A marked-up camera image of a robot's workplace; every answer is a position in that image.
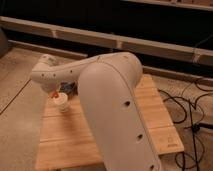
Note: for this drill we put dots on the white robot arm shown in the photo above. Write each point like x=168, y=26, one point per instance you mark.
x=105, y=85

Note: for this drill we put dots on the wooden board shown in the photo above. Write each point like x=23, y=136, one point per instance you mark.
x=66, y=142

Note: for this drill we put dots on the wooden shelf rail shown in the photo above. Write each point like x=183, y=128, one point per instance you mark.
x=153, y=48

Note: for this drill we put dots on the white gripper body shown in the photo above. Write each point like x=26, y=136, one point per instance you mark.
x=50, y=89

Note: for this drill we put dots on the orange pepper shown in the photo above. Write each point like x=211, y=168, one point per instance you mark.
x=55, y=95

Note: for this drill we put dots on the blue grey small object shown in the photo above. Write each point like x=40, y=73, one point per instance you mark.
x=69, y=88

